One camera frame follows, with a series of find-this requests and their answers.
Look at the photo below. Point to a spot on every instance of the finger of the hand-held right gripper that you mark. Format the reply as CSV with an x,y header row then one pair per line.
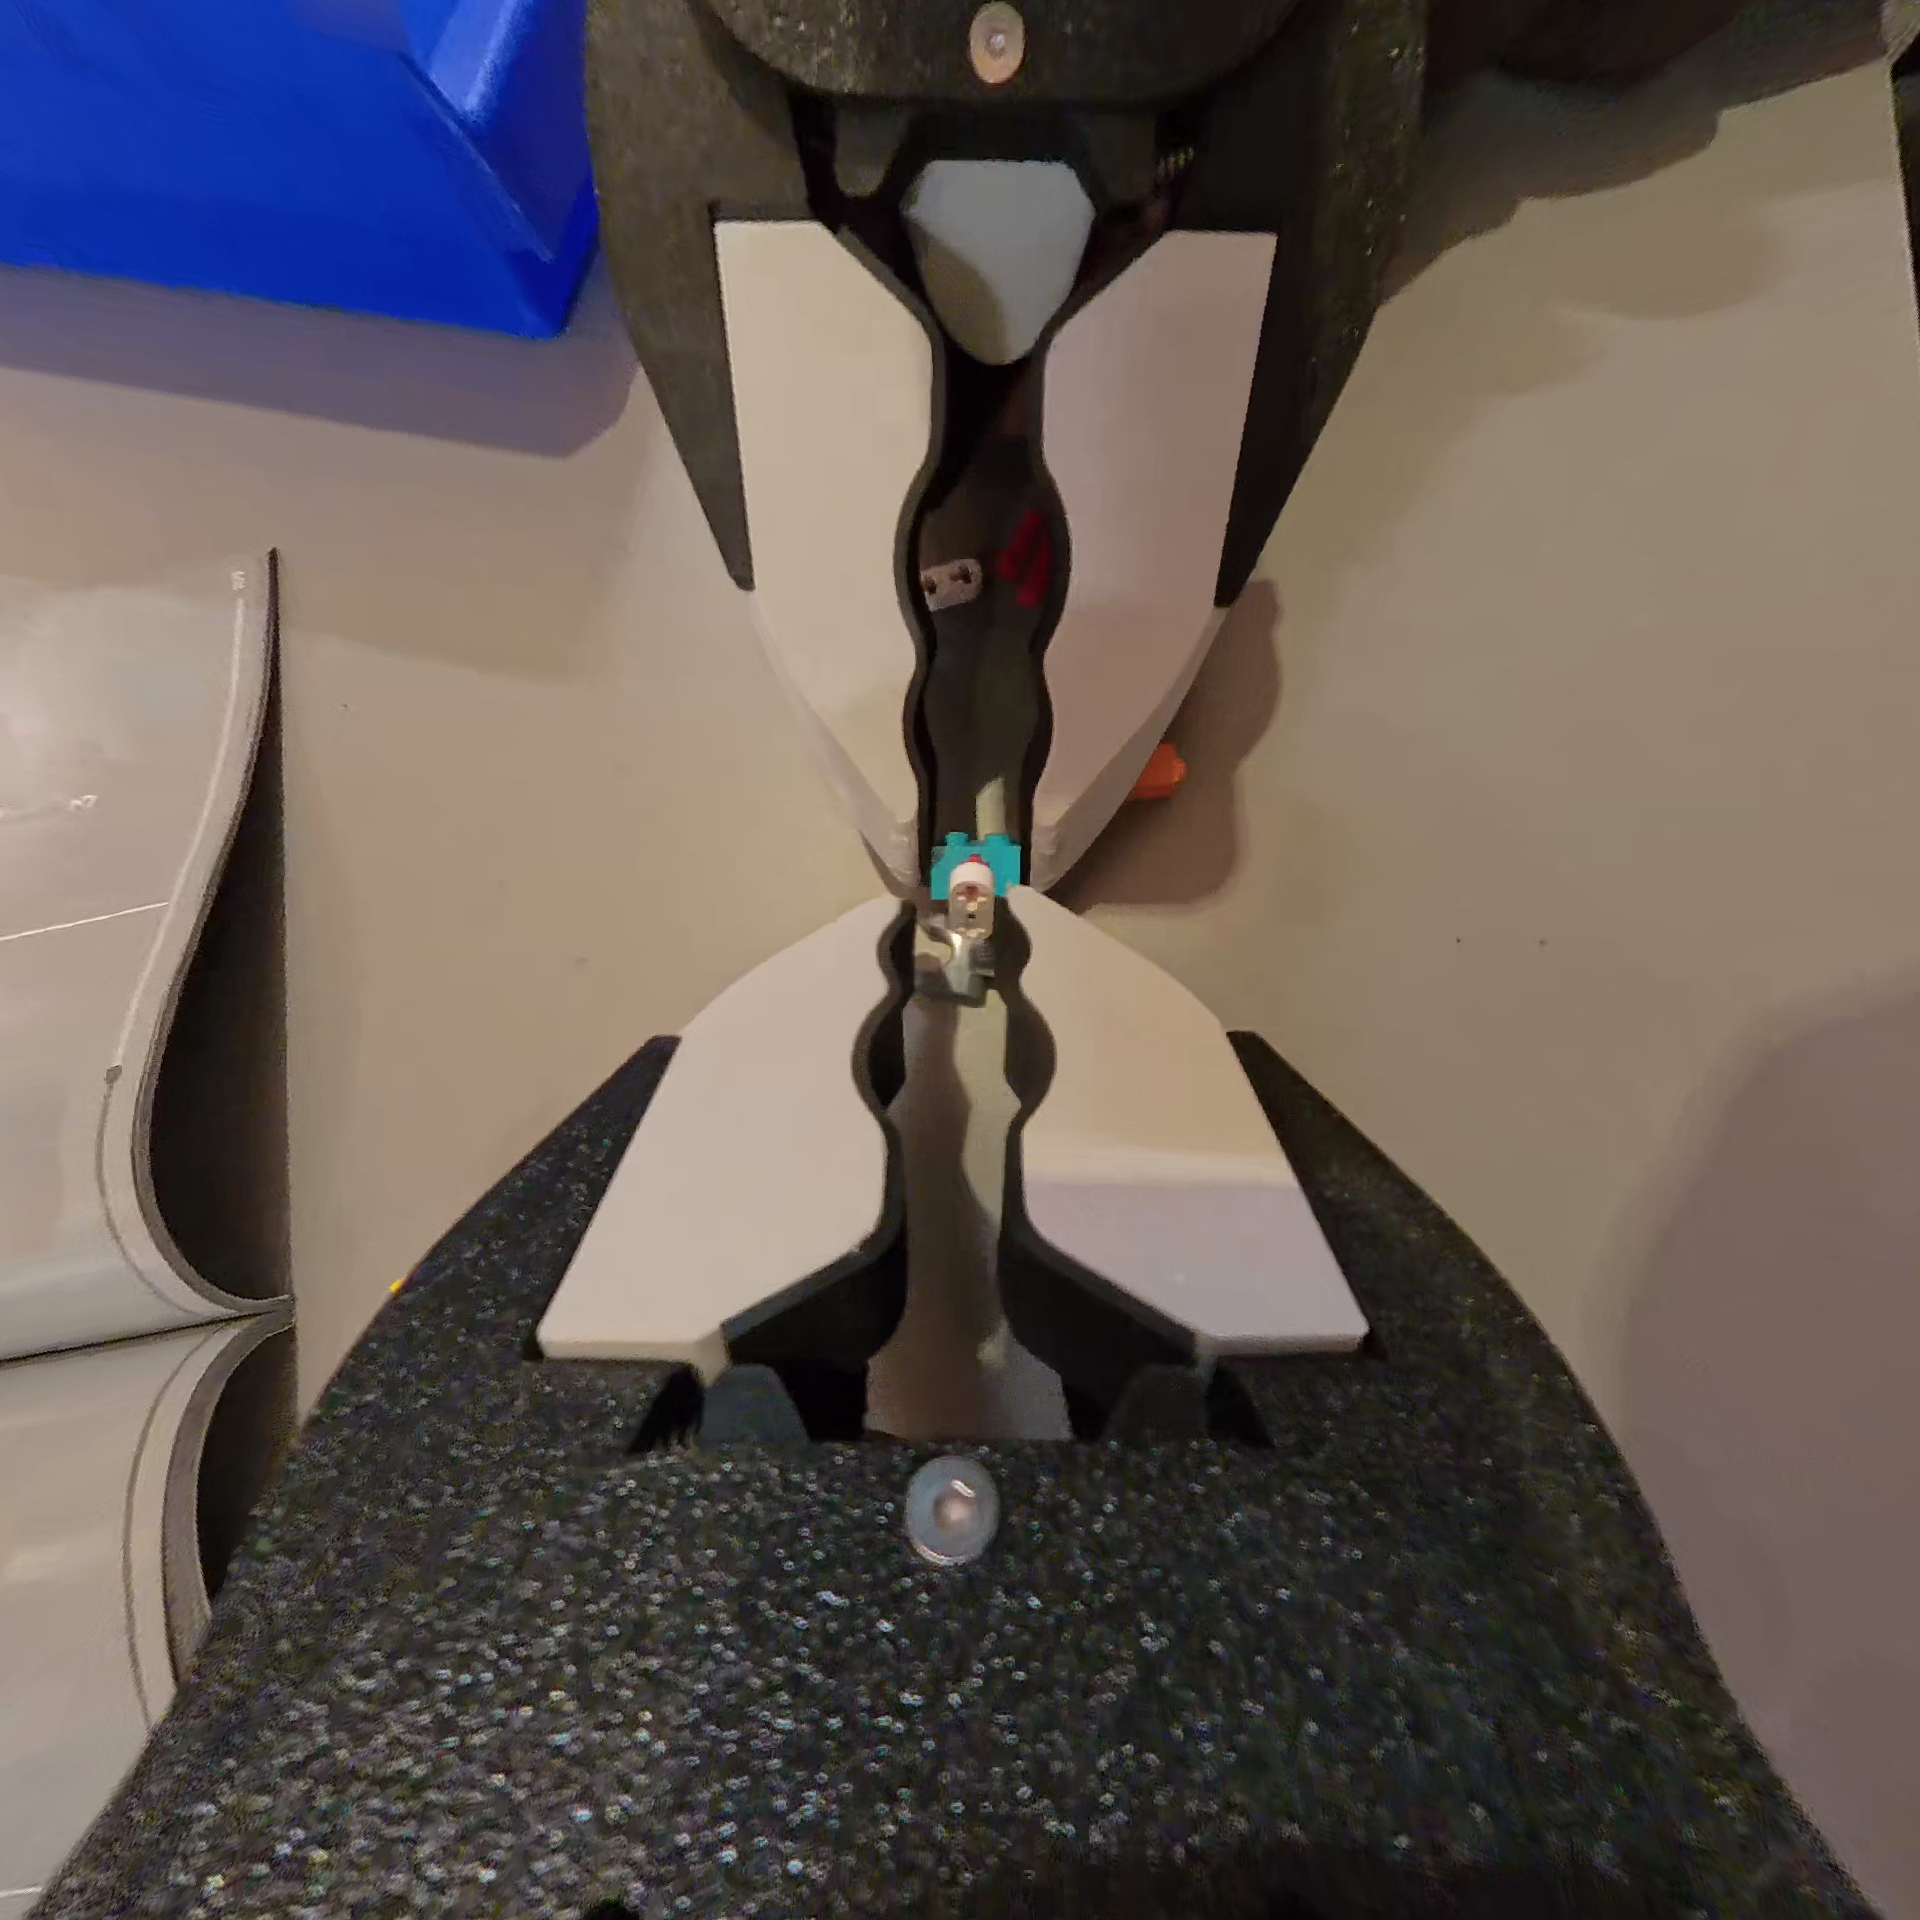
x,y
1154,452
825,452

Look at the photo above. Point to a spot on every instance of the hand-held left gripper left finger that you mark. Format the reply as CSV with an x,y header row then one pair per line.
x,y
735,1184

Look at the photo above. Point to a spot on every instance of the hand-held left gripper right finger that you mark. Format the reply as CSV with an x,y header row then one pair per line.
x,y
1185,1214

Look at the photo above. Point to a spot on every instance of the white toy connector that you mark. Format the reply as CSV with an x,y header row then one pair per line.
x,y
948,580
960,962

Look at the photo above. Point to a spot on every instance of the teal toy brick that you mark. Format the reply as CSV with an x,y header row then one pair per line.
x,y
943,878

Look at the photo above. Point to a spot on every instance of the person's right forearm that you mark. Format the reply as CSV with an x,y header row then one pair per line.
x,y
1650,31

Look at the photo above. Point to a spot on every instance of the orange toy brick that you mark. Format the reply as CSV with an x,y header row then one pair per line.
x,y
1162,773

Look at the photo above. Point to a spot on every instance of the blue plastic bin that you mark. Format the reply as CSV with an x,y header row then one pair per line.
x,y
225,149

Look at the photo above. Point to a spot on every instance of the grey instruction booklet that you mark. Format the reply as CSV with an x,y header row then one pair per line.
x,y
90,1051

